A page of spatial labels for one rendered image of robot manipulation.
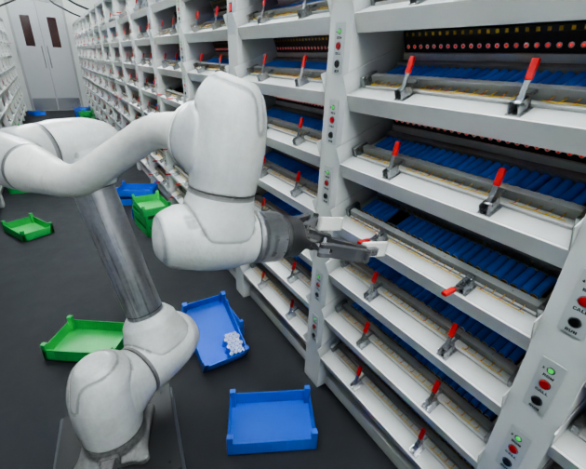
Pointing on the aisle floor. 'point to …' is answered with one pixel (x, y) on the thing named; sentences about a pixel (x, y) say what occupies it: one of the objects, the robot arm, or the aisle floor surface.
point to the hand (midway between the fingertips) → (358, 235)
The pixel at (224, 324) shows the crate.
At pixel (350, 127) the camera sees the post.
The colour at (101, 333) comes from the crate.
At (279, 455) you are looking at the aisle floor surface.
